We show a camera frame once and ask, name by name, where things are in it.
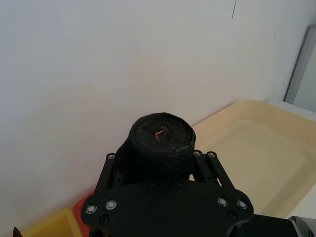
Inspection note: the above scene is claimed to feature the cream plastic tray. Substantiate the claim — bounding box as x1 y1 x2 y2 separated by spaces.
191 99 316 219

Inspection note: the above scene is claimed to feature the yellow plastic bin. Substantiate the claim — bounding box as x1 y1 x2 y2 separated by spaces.
21 209 84 237

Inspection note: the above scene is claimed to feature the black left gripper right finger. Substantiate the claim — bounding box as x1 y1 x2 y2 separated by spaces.
188 150 236 189

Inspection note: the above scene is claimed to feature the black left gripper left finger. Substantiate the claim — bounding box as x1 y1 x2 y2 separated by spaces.
94 153 127 193

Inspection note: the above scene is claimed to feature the black plastic bag roll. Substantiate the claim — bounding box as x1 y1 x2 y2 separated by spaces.
115 112 197 186

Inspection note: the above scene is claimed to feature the red plastic bin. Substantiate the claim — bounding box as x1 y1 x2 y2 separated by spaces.
73 193 96 234

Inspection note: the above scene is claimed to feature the grey metal frame post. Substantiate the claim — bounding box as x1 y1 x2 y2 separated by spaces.
283 24 316 104

